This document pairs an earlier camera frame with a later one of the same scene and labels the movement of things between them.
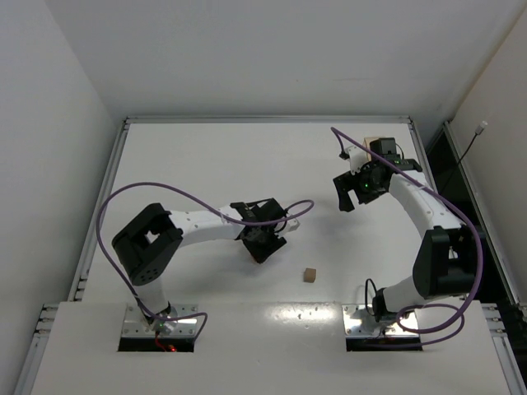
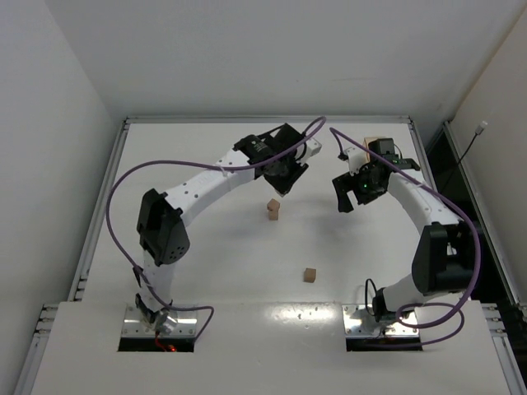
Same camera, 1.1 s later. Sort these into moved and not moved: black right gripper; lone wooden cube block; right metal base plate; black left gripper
Moved: black left gripper
Not moved: black right gripper; lone wooden cube block; right metal base plate
